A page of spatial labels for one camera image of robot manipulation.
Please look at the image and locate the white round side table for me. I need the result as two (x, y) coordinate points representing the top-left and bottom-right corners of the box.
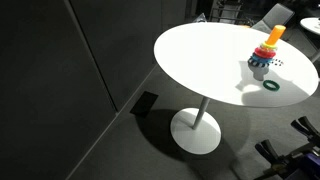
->
(299, 17), (320, 64)

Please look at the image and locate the dark green toy ring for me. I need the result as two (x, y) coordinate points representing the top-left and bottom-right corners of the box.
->
(262, 79), (281, 92)

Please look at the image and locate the red toy ring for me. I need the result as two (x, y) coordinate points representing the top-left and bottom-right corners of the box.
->
(253, 47), (277, 59)

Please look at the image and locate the orange stacking post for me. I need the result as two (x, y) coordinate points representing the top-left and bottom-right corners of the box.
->
(266, 24), (287, 47)

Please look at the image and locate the yellow green toy ring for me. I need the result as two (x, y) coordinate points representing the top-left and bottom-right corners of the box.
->
(260, 41), (278, 52)

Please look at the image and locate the white table leg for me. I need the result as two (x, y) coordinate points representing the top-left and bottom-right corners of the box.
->
(192, 96), (212, 131)

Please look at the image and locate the grey chair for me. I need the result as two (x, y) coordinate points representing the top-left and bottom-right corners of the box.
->
(251, 3), (296, 35)

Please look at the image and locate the purple stand part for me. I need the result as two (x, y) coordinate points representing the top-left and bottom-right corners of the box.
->
(298, 151), (320, 180)

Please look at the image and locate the black floor mat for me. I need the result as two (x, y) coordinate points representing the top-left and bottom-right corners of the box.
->
(129, 91), (160, 118)

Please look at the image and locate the large black white checkered ring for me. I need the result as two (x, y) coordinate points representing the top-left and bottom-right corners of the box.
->
(247, 57), (271, 70)

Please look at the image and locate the white round table base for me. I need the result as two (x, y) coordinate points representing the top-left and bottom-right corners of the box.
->
(170, 107), (222, 155)

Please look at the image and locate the dark metal frame chair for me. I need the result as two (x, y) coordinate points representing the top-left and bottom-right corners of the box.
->
(209, 0), (245, 25)

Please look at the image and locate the black spring clamp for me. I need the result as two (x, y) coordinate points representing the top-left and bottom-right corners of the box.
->
(254, 139), (285, 165)

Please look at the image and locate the small black white checkered ring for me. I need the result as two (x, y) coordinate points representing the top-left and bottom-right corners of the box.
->
(270, 58), (286, 67)

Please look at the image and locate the blue toy ring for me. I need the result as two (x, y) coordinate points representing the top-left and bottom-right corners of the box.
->
(250, 53), (274, 65)

